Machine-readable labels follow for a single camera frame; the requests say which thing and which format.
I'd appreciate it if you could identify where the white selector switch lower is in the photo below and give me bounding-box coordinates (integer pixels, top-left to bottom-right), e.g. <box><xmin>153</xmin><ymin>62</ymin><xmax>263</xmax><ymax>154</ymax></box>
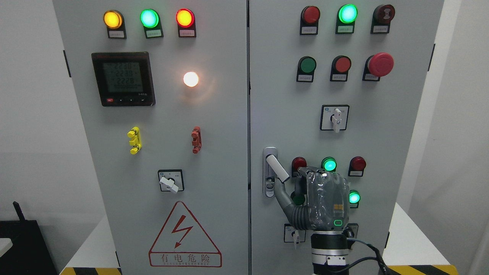
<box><xmin>283</xmin><ymin>223</ymin><xmax>307</xmax><ymax>249</ymax></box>

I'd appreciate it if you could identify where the black digital power meter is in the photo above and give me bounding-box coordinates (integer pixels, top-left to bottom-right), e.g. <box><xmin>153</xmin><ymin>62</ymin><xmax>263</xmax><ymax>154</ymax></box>
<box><xmin>91</xmin><ymin>52</ymin><xmax>156</xmax><ymax>107</ymax></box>

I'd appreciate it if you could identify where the dark red indicator mid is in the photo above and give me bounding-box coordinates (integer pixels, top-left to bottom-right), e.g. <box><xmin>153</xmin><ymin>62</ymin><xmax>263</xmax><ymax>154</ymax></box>
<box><xmin>291</xmin><ymin>157</ymin><xmax>307</xmax><ymax>178</ymax></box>
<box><xmin>348</xmin><ymin>156</ymin><xmax>366</xmax><ymax>176</ymax></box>

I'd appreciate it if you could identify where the white selector switch upper right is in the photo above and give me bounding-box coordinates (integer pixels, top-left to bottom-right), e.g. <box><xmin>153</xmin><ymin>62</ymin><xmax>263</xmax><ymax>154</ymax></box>
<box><xmin>320</xmin><ymin>105</ymin><xmax>350</xmax><ymax>133</ymax></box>

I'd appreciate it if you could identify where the black cable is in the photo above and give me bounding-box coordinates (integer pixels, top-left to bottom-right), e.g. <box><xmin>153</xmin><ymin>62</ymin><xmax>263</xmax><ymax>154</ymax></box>
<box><xmin>332</xmin><ymin>228</ymin><xmax>389</xmax><ymax>275</ymax></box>

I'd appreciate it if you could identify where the black rotary knob switch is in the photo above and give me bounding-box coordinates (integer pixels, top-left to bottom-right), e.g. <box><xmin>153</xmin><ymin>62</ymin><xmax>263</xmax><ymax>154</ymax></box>
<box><xmin>342</xmin><ymin>223</ymin><xmax>359</xmax><ymax>250</ymax></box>

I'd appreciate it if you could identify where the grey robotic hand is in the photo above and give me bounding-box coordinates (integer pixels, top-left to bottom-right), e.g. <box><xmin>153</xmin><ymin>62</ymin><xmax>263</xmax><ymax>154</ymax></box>
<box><xmin>275</xmin><ymin>167</ymin><xmax>350</xmax><ymax>233</ymax></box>

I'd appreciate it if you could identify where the yellow indicator light top left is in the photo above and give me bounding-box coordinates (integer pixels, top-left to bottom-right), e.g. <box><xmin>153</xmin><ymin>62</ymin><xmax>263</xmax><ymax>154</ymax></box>
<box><xmin>103</xmin><ymin>10</ymin><xmax>127</xmax><ymax>39</ymax></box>

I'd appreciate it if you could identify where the grey electrical cabinet left door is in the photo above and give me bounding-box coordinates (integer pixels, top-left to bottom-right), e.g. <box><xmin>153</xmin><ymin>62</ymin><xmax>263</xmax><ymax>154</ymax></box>
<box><xmin>53</xmin><ymin>0</ymin><xmax>249</xmax><ymax>275</ymax></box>

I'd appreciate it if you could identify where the dark red buzzer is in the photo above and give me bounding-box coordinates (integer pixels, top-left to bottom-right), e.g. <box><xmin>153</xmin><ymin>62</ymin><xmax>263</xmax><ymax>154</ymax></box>
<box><xmin>371</xmin><ymin>5</ymin><xmax>396</xmax><ymax>34</ymax></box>

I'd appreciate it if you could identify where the yellow terminal connector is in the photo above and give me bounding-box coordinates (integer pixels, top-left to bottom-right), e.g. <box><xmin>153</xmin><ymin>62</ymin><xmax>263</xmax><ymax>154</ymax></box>
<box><xmin>127</xmin><ymin>126</ymin><xmax>142</xmax><ymax>155</ymax></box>

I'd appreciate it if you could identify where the red terminal connector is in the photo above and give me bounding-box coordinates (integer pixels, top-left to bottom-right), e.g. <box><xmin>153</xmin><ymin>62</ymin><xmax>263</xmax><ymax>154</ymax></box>
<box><xmin>191</xmin><ymin>126</ymin><xmax>202</xmax><ymax>154</ymax></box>

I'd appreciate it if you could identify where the red lit indicator light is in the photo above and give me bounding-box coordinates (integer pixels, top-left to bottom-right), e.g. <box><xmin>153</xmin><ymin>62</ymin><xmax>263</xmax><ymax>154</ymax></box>
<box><xmin>176</xmin><ymin>8</ymin><xmax>197</xmax><ymax>38</ymax></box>

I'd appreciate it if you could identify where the left door white selector switch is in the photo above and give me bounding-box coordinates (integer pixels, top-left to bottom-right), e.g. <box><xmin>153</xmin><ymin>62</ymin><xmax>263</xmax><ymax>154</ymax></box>
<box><xmin>157</xmin><ymin>169</ymin><xmax>185</xmax><ymax>194</ymax></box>

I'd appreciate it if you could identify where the green indicator light top left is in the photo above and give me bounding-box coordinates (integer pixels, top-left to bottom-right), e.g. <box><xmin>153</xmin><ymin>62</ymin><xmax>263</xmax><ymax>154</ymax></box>
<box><xmin>140</xmin><ymin>9</ymin><xmax>164</xmax><ymax>39</ymax></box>

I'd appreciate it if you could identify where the silver door lock handle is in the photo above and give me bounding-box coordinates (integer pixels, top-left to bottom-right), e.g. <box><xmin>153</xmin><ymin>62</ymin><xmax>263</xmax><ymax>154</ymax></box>
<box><xmin>262</xmin><ymin>147</ymin><xmax>290</xmax><ymax>198</ymax></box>

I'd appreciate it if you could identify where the red electric hazard warning sticker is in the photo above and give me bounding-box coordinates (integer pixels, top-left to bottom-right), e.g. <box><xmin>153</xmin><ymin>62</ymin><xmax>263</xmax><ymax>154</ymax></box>
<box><xmin>148</xmin><ymin>201</ymin><xmax>222</xmax><ymax>268</ymax></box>

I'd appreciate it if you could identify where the dark red indicator top right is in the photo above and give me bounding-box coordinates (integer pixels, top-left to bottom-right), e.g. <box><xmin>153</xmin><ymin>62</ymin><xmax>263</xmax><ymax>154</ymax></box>
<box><xmin>299</xmin><ymin>6</ymin><xmax>320</xmax><ymax>36</ymax></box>

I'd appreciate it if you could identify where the green lit push button lower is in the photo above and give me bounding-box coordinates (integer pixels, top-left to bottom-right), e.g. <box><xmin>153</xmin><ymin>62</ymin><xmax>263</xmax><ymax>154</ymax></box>
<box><xmin>349</xmin><ymin>190</ymin><xmax>361</xmax><ymax>209</ymax></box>

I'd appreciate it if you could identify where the green lit indicator middle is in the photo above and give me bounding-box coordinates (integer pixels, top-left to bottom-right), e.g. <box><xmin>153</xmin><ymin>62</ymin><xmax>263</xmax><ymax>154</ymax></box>
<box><xmin>321</xmin><ymin>157</ymin><xmax>337</xmax><ymax>171</ymax></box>

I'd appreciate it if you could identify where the dark red indicator mid right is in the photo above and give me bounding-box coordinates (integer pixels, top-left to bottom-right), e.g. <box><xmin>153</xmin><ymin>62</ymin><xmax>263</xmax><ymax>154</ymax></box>
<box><xmin>348</xmin><ymin>156</ymin><xmax>366</xmax><ymax>176</ymax></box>

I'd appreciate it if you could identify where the dark red indicator mid left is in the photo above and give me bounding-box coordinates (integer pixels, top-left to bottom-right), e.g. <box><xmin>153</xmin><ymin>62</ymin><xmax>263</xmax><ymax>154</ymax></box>
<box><xmin>291</xmin><ymin>157</ymin><xmax>307</xmax><ymax>178</ymax></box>

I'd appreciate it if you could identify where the green lit indicator top right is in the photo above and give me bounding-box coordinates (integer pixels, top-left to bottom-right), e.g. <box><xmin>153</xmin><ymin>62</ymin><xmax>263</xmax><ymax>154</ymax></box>
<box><xmin>335</xmin><ymin>3</ymin><xmax>358</xmax><ymax>34</ymax></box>

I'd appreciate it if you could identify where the black box with antenna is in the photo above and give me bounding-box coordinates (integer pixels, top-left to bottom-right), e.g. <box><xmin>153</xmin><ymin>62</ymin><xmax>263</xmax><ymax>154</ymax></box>
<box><xmin>0</xmin><ymin>201</ymin><xmax>57</xmax><ymax>275</ymax></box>

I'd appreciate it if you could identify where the red push button upper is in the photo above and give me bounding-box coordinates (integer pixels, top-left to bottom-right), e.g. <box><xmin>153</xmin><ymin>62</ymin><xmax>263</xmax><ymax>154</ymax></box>
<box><xmin>330</xmin><ymin>55</ymin><xmax>351</xmax><ymax>82</ymax></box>

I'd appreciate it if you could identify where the green lit indicator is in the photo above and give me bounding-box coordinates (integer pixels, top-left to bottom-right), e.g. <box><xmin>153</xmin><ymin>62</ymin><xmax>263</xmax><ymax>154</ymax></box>
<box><xmin>321</xmin><ymin>157</ymin><xmax>337</xmax><ymax>171</ymax></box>
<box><xmin>335</xmin><ymin>3</ymin><xmax>358</xmax><ymax>34</ymax></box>

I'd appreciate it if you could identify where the grey electrical cabinet right door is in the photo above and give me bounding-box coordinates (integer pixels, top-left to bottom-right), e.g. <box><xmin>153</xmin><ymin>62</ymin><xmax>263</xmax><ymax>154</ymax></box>
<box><xmin>249</xmin><ymin>0</ymin><xmax>444</xmax><ymax>275</ymax></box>

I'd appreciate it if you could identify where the grey electrical cabinet door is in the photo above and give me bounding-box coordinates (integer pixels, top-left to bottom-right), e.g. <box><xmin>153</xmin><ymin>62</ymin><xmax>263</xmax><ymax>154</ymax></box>
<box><xmin>53</xmin><ymin>0</ymin><xmax>249</xmax><ymax>275</ymax></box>
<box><xmin>249</xmin><ymin>0</ymin><xmax>444</xmax><ymax>275</ymax></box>

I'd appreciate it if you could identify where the white glowing indicator lamp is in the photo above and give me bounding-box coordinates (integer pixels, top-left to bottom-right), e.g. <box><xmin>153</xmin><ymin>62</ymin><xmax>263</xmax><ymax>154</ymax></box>
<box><xmin>182</xmin><ymin>71</ymin><xmax>199</xmax><ymax>87</ymax></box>

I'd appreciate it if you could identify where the green push button upper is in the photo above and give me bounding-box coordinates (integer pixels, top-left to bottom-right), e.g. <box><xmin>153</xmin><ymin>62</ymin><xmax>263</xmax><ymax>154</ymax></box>
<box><xmin>296</xmin><ymin>56</ymin><xmax>317</xmax><ymax>83</ymax></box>

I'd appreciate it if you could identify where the red emergency stop mushroom button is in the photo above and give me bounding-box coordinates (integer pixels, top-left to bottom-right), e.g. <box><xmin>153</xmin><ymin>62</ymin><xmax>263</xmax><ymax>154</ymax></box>
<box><xmin>362</xmin><ymin>52</ymin><xmax>395</xmax><ymax>82</ymax></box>

